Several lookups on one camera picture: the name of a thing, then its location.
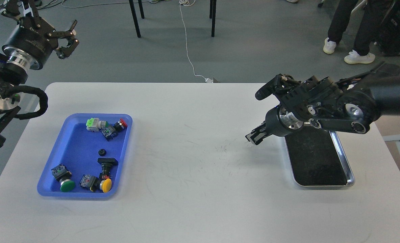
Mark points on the green mushroom push button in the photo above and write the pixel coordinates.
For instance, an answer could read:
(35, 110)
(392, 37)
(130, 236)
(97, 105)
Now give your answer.
(63, 176)

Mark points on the black table leg left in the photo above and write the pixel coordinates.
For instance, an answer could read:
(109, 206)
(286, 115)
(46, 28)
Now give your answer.
(134, 15)

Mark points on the yellow mushroom push button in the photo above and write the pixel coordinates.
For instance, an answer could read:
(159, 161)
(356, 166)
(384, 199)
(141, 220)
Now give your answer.
(93, 183)

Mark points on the red push button switch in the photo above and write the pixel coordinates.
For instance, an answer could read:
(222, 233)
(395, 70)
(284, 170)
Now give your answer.
(110, 131)

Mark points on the black table leg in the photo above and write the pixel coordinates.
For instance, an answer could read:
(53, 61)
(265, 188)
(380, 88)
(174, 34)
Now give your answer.
(134, 15)
(212, 15)

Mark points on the blue plastic tray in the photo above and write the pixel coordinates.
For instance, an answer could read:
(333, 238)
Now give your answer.
(77, 149)

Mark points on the green white push button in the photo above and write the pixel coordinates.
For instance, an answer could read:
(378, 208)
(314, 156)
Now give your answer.
(95, 124)

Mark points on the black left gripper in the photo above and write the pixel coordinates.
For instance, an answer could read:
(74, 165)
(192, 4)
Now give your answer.
(29, 42)

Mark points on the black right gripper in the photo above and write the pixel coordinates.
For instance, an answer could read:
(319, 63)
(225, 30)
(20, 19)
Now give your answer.
(279, 122)

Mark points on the black table leg right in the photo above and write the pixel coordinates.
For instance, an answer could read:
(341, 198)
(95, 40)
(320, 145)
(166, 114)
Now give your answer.
(212, 15)

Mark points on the silver metal tray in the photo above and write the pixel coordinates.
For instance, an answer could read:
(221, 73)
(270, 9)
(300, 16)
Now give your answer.
(318, 159)

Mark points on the black equipment case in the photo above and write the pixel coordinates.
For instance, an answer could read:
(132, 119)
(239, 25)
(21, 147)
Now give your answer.
(388, 38)

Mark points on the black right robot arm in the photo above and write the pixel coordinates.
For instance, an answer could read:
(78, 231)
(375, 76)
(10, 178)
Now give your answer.
(349, 105)

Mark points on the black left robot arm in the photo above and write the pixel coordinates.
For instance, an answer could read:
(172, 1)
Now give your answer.
(13, 75)

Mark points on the black push button switch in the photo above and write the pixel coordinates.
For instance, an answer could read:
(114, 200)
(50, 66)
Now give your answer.
(106, 165)

